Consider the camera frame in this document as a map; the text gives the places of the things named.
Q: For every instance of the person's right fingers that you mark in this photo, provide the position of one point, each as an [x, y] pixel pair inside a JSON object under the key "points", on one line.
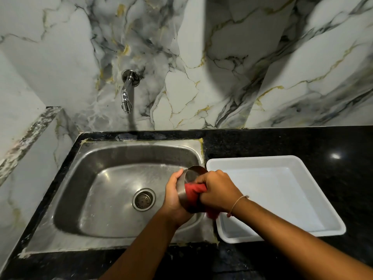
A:
{"points": [[205, 186]]}

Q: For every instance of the red cloth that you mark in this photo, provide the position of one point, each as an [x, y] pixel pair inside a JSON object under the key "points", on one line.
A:
{"points": [[194, 195]]}

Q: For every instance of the person's left thumb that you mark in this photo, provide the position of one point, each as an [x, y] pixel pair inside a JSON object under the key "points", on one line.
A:
{"points": [[179, 174]]}

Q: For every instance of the chrome wall tap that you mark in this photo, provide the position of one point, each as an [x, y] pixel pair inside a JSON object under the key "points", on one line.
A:
{"points": [[128, 90]]}

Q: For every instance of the person's right hand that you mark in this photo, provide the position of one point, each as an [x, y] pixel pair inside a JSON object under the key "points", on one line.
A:
{"points": [[217, 191]]}

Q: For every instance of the person's right forearm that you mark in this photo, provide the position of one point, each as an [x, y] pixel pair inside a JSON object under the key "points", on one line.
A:
{"points": [[303, 247]]}

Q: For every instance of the steel cup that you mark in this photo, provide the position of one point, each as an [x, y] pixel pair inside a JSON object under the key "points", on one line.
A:
{"points": [[188, 186]]}

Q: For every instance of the white plastic tray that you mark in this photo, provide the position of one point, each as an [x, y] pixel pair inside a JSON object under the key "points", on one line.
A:
{"points": [[279, 195]]}

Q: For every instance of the person's left forearm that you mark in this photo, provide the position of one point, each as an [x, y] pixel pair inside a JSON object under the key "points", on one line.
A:
{"points": [[145, 250]]}

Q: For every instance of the person's left hand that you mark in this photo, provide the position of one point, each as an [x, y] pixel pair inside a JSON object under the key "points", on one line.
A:
{"points": [[172, 202]]}

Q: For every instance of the sink drain strainer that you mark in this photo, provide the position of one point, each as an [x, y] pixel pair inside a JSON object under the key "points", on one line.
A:
{"points": [[143, 199]]}

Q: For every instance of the stainless steel sink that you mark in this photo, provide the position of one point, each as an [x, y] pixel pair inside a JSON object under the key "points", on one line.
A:
{"points": [[116, 195]]}

